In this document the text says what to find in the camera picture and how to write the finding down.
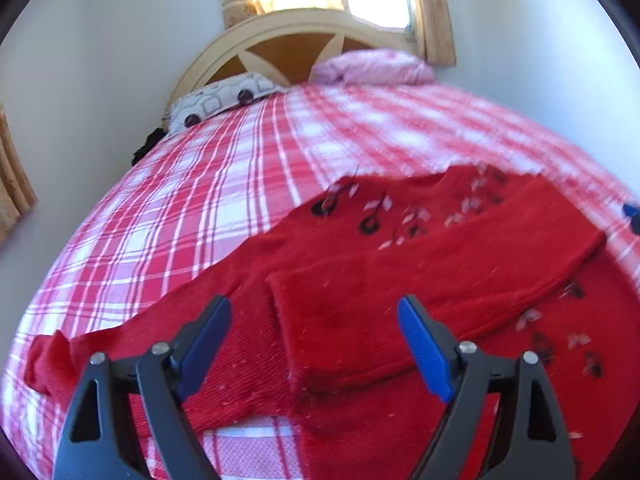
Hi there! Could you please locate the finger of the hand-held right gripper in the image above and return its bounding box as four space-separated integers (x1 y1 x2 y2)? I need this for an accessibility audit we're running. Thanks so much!
621 202 640 236

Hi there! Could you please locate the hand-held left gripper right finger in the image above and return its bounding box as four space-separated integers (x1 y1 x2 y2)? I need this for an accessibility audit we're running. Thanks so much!
396 294 576 480

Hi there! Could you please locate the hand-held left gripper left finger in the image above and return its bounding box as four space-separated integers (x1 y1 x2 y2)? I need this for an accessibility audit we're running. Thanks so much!
52 295 232 480

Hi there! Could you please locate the red knitted sweater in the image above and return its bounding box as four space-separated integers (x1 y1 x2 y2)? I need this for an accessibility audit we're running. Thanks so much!
22 164 640 480

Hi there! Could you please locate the red white plaid blanket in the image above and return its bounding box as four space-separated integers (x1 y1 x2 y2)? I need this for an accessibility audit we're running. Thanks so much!
0 82 640 480

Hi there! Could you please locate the black object beside bed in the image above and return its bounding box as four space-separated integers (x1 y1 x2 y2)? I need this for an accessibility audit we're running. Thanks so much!
131 127 166 166

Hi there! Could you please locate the grey patterned pillow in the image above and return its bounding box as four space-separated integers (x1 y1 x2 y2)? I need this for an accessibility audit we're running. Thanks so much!
162 72 287 136

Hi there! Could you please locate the pink pillow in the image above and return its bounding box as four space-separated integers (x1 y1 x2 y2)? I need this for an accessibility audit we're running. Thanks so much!
309 49 436 86

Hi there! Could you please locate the cream wooden headboard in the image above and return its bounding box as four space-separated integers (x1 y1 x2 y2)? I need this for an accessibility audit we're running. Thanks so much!
167 8 426 106

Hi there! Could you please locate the wooden window frame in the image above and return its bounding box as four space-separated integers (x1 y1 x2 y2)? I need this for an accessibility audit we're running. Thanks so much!
414 0 457 67
0 104 38 247

